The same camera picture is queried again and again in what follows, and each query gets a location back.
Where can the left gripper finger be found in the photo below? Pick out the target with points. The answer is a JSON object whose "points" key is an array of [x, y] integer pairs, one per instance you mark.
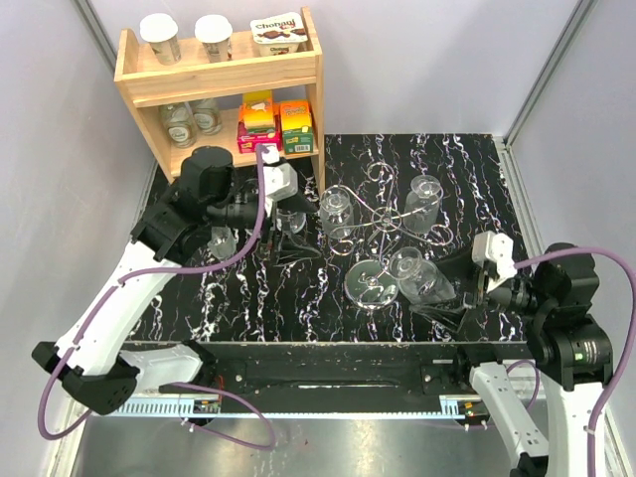
{"points": [[291, 248], [298, 203]]}

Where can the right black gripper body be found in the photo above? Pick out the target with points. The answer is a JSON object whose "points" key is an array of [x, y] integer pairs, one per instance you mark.
{"points": [[484, 295]]}

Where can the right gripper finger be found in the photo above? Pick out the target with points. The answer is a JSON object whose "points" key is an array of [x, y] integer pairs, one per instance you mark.
{"points": [[450, 319], [460, 269]]}

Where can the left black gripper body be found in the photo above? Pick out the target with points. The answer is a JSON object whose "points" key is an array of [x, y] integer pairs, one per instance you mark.
{"points": [[270, 234]]}

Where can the ribbed goblet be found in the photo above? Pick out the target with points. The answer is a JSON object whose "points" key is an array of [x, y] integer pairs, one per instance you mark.
{"points": [[336, 213], [422, 204], [419, 280], [222, 244]]}

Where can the chrome wine glass rack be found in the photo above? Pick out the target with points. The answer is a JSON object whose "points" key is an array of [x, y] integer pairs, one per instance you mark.
{"points": [[368, 283]]}

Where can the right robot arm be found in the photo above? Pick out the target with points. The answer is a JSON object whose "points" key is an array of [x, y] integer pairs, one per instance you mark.
{"points": [[571, 353]]}

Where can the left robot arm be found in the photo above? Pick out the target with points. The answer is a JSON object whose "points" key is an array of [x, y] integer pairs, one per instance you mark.
{"points": [[89, 360]]}

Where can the clear stemmed wine glass right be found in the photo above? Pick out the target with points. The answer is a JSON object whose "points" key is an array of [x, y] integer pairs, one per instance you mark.
{"points": [[290, 223]]}

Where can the clear stemmed wine glass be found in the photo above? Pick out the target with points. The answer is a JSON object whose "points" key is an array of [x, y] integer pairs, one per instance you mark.
{"points": [[290, 223], [249, 192]]}

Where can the clear stemmed wine glass left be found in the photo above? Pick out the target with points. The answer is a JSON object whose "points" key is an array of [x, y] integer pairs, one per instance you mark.
{"points": [[249, 192]]}

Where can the green Scrub Daddy box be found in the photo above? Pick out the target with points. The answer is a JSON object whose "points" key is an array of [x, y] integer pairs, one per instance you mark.
{"points": [[296, 127]]}

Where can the pink sponge box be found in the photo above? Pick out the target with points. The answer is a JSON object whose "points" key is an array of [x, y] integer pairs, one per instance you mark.
{"points": [[258, 121]]}

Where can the wooden two-tier shelf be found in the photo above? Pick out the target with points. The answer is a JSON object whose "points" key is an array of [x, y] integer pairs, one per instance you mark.
{"points": [[145, 84]]}

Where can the right clear glass bottle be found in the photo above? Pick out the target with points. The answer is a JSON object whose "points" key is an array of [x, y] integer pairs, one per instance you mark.
{"points": [[207, 115]]}

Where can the clear glass bottle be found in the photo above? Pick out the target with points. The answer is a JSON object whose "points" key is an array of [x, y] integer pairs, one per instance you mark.
{"points": [[178, 123], [207, 115]]}

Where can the left clear glass bottle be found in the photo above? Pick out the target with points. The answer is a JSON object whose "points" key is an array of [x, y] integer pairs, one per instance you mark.
{"points": [[178, 123]]}

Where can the Chobani yogurt tub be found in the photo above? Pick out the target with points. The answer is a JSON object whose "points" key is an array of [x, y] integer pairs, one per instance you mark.
{"points": [[278, 35]]}

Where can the right white lidded cup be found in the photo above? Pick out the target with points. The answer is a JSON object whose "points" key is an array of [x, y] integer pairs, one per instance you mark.
{"points": [[214, 33]]}

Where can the white lidded cup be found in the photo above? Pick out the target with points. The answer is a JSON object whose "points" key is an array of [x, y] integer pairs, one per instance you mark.
{"points": [[214, 33], [160, 31]]}

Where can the left white lidded cup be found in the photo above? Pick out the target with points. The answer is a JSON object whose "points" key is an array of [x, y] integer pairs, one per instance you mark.
{"points": [[160, 31]]}

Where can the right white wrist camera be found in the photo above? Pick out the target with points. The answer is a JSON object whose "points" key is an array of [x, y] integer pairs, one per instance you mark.
{"points": [[492, 252]]}

